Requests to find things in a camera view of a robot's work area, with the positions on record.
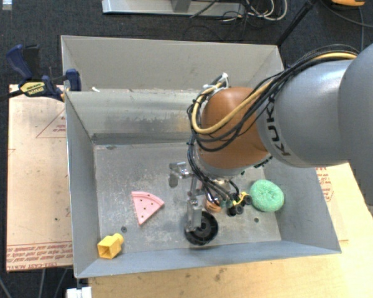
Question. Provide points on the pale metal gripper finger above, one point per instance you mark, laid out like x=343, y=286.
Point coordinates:
x=178, y=169
x=194, y=214

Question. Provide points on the small orange toy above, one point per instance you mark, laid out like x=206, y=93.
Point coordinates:
x=213, y=206

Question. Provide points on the yellow toy car black wheels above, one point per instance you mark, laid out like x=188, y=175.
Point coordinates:
x=240, y=200

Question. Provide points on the grey metal bin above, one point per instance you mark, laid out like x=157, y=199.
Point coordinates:
x=149, y=166

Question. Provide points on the green round sponge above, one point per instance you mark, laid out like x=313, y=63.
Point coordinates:
x=266, y=195

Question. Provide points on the pink toy watermelon slice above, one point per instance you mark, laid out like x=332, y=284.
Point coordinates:
x=144, y=205

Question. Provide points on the yellow square cup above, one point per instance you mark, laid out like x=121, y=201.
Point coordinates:
x=108, y=247

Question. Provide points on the brown cardboard board red print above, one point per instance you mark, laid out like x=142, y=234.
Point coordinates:
x=37, y=178

